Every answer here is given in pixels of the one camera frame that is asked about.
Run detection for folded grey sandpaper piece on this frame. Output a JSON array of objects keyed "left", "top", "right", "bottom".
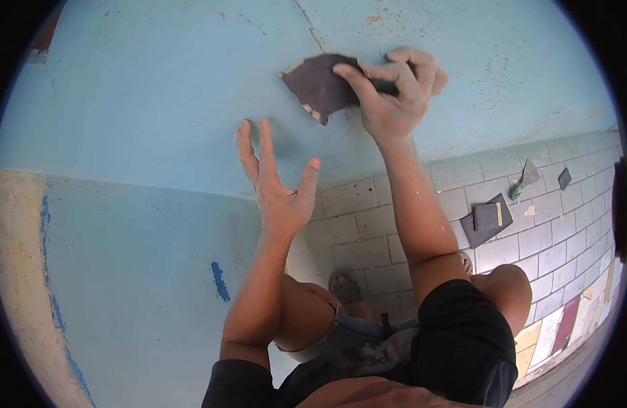
[{"left": 471, "top": 202, "right": 503, "bottom": 233}]

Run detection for person's right thumb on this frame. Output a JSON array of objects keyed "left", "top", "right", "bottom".
[{"left": 332, "top": 63, "right": 379, "bottom": 110}]

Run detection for person's right middle finger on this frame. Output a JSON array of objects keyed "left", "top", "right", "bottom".
[{"left": 387, "top": 47, "right": 439, "bottom": 77}]

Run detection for person's left hand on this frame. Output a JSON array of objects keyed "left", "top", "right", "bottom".
[{"left": 235, "top": 119, "right": 321, "bottom": 240}]

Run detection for person's right hand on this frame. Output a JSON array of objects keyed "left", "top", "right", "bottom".
[{"left": 332, "top": 47, "right": 450, "bottom": 147}]

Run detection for person's legs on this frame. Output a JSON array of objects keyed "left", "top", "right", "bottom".
[{"left": 271, "top": 249, "right": 533, "bottom": 365}]

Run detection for person's right fingers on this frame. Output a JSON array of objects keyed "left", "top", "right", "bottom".
[{"left": 430, "top": 68, "right": 450, "bottom": 98}]

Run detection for green handled metal scraper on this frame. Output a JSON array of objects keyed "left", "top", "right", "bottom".
[{"left": 509, "top": 156, "right": 543, "bottom": 204}]

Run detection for person's left thumb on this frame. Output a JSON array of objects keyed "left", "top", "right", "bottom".
[{"left": 296, "top": 157, "right": 321, "bottom": 206}]

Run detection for person's body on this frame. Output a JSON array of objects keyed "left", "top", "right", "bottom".
[{"left": 201, "top": 255, "right": 519, "bottom": 408}]

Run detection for person's right index finger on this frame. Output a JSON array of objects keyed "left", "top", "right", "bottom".
[{"left": 362, "top": 62, "right": 420, "bottom": 98}]

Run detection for person's left middle finger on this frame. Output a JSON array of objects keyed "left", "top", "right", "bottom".
[{"left": 235, "top": 119, "right": 261, "bottom": 185}]

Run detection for large dark sandpaper sheet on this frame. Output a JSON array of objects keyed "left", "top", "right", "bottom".
[{"left": 459, "top": 193, "right": 514, "bottom": 250}]

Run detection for torn brown sandpaper sheet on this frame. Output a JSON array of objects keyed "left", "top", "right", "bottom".
[{"left": 279, "top": 53, "right": 402, "bottom": 126}]

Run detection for person's left index finger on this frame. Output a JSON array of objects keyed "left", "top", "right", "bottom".
[{"left": 258, "top": 119, "right": 279, "bottom": 176}]

